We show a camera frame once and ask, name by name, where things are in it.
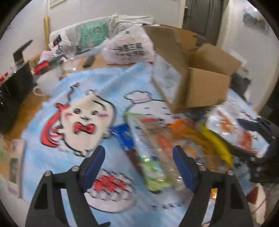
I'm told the orange white snack bag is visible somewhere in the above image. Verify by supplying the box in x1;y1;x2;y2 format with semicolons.
205;101;267;156

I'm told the yellow snack packet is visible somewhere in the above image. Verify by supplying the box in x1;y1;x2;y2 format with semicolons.
199;124;234;168

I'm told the orange chicken snack pack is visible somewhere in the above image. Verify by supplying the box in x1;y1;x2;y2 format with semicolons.
167;118;220;172

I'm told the green white cracker pack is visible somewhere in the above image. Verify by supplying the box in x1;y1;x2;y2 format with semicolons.
125;112;185;193

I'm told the blue brown chocolate bar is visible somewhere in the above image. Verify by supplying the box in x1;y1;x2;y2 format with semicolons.
110;123;143;176

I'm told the black bag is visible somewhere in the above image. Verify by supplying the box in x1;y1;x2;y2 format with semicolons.
230;73;251;100

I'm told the pink smartphone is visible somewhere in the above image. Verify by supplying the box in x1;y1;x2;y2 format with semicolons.
7;139;25;198

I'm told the brown cardboard box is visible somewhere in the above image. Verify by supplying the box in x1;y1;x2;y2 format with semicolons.
144;25;242;114

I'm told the blue cartoon tablecloth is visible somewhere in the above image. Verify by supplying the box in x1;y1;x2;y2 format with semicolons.
21;61;265;227

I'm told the dark grey door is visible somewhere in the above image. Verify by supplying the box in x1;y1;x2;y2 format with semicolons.
182;0;224;45

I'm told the white ceramic mug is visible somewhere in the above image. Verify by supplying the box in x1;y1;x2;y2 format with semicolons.
33;69;60;96

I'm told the white plastic shopping bag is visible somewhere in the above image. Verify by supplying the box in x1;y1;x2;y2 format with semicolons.
102;25;154;65

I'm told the red black tool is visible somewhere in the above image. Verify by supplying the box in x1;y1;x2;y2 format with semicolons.
33;54;65;75

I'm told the black remote control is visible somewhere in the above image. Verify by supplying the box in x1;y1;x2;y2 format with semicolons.
82;55;95;68

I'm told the clear wine glass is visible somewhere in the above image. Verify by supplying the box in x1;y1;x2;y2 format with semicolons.
63;43;77;71

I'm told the white printed cushion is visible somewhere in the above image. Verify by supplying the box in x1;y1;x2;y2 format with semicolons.
49;31;77;56

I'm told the teal patterned cushion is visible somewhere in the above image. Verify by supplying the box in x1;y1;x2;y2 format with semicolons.
78;22;108;48

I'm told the white sofa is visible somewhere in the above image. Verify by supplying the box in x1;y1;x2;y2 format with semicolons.
49;14;155;55

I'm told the landscape wall picture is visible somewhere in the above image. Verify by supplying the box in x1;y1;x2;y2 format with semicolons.
243;7;266;33

